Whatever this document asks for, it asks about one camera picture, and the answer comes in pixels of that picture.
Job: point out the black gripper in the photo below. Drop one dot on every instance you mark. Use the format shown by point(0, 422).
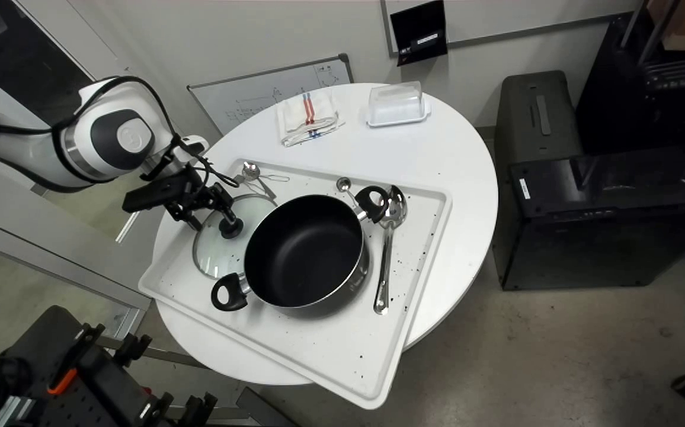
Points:
point(172, 193)

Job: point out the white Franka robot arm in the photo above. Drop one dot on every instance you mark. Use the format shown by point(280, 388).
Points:
point(41, 145)

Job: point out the silver measuring spoon set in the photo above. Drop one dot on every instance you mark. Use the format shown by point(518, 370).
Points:
point(258, 179)

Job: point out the small leaning whiteboard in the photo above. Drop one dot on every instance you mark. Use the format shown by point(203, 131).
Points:
point(254, 95)

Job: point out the small round metal spoon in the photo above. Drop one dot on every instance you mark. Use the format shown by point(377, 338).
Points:
point(345, 185)

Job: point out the folded white red-striped towel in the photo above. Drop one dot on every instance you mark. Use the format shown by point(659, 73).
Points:
point(309, 115)

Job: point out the large silver serving spoon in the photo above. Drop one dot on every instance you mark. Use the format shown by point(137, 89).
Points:
point(386, 251)

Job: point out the white plastic tray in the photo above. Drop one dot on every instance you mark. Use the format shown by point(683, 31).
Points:
point(333, 346)

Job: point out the clear plastic lidded container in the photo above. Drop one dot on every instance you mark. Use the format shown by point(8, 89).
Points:
point(397, 104)

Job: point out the black equipment cart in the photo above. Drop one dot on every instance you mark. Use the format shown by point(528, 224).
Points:
point(59, 379)

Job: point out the black marker holder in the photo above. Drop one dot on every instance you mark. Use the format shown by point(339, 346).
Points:
point(419, 31)

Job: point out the tall black cabinet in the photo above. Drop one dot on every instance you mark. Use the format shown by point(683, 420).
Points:
point(658, 95)

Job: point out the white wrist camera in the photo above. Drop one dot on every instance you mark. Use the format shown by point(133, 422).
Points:
point(195, 145)

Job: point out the large wall whiteboard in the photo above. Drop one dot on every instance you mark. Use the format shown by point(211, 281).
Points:
point(531, 14)

